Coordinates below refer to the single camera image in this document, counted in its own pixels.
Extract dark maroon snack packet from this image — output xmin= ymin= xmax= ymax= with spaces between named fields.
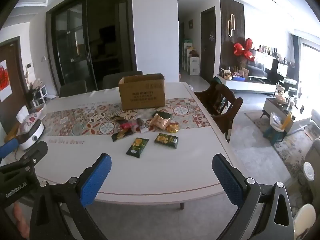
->
xmin=134 ymin=118 xmax=150 ymax=133

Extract white round lid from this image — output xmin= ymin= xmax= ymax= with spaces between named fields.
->
xmin=302 ymin=162 xmax=315 ymax=180

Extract ceiling air vent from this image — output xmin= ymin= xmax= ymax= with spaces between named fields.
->
xmin=21 ymin=0 xmax=48 ymax=7

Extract white basket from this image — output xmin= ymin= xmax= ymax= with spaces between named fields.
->
xmin=16 ymin=105 xmax=47 ymax=121

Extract white low cabinet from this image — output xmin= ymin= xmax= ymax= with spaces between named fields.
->
xmin=217 ymin=74 xmax=277 ymax=97

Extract dark slatted wall panel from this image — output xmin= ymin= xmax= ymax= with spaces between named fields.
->
xmin=219 ymin=0 xmax=245 ymax=76

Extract red foil balloons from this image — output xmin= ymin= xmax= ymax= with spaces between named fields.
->
xmin=234 ymin=38 xmax=256 ymax=62

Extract brown wooden door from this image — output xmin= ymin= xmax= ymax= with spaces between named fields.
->
xmin=0 ymin=36 xmax=28 ymax=135

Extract plain dark green packet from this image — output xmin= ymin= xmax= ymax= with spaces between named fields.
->
xmin=152 ymin=111 xmax=172 ymax=119

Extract grey coffee table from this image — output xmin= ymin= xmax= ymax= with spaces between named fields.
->
xmin=260 ymin=97 xmax=300 ymax=135

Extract person's left hand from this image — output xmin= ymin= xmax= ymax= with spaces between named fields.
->
xmin=14 ymin=202 xmax=29 ymax=233

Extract wide grey dining chair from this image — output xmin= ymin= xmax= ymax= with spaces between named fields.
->
xmin=102 ymin=70 xmax=143 ymax=90

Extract patterned floor rug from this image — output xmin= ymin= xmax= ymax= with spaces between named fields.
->
xmin=245 ymin=110 xmax=320 ymax=170

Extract white electric cooker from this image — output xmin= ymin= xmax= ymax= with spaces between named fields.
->
xmin=16 ymin=119 xmax=45 ymax=151

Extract gold loop wall lamp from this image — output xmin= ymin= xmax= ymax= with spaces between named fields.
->
xmin=228 ymin=14 xmax=235 ymax=37

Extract white floral patterned tablecloth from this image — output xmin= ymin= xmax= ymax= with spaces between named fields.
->
xmin=5 ymin=82 xmax=234 ymax=202

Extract dark hallway door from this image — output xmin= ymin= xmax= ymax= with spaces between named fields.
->
xmin=200 ymin=6 xmax=217 ymax=83

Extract grey armchair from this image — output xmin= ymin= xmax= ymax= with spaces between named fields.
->
xmin=247 ymin=62 xmax=266 ymax=78

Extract green snack packet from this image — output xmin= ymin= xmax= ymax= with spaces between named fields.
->
xmin=154 ymin=133 xmax=179 ymax=148
xmin=126 ymin=137 xmax=150 ymax=158

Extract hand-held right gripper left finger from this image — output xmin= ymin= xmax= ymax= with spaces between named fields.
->
xmin=29 ymin=153 xmax=112 ymax=240

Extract black yellow snack packet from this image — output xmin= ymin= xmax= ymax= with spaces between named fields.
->
xmin=111 ymin=129 xmax=134 ymax=142

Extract dark glass sliding door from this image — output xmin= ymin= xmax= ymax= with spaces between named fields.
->
xmin=46 ymin=0 xmax=137 ymax=88

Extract blue yellow child stool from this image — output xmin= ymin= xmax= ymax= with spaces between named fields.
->
xmin=262 ymin=112 xmax=293 ymax=145

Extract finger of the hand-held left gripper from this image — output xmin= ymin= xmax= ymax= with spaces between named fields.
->
xmin=20 ymin=141 xmax=48 ymax=167
xmin=0 ymin=139 xmax=19 ymax=158

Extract brown cardboard box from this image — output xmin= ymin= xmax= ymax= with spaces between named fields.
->
xmin=118 ymin=74 xmax=166 ymax=111

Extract red and white poster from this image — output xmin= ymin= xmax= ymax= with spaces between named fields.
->
xmin=0 ymin=60 xmax=12 ymax=103

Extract wooden high chair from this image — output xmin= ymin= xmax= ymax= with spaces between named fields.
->
xmin=194 ymin=76 xmax=243 ymax=144

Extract beige snack packet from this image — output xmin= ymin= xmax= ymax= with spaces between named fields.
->
xmin=150 ymin=114 xmax=172 ymax=130

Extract white storage rack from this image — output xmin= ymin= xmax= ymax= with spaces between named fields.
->
xmin=30 ymin=85 xmax=48 ymax=105

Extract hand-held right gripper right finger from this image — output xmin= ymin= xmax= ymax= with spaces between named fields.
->
xmin=212 ymin=154 xmax=295 ymax=240

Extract white hallway shelf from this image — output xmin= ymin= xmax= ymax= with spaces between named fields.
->
xmin=184 ymin=42 xmax=200 ymax=75

